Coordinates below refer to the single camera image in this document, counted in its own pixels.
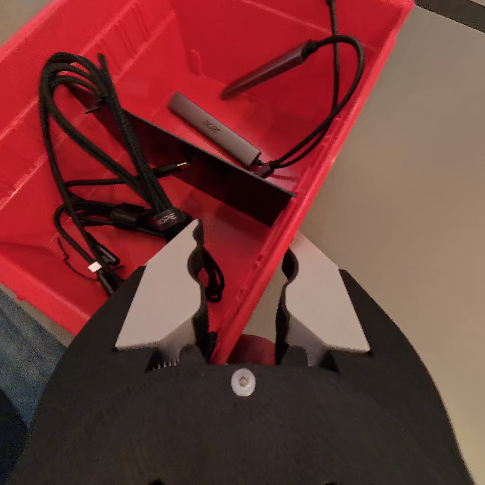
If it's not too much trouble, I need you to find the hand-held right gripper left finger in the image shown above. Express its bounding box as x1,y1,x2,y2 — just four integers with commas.
114,219,209,360

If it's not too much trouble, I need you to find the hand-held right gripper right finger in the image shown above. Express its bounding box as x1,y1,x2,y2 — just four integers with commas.
275,231,372,360

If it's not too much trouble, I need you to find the black usb-c cable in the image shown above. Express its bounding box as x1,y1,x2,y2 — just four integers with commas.
52,199,226,305

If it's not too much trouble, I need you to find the black hub cable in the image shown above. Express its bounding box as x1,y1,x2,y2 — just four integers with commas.
253,0,367,180

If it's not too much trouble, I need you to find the red plastic bin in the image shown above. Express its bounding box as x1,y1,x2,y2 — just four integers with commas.
0,0,416,366

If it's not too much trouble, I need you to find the person's jeans leg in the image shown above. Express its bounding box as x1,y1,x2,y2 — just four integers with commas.
0,287,78,432

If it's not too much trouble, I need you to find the black bin divider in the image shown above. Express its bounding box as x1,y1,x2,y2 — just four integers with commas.
71,82,298,228

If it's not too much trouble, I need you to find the silver flat adapter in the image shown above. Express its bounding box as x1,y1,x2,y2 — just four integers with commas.
220,40,319,101

